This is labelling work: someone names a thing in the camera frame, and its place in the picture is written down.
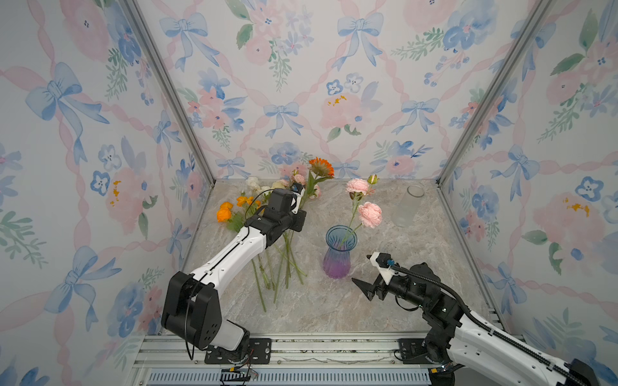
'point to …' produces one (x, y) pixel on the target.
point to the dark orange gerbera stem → (320, 168)
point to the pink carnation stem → (367, 214)
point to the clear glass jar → (403, 215)
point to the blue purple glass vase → (340, 240)
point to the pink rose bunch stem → (290, 183)
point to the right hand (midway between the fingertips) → (362, 265)
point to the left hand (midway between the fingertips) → (300, 210)
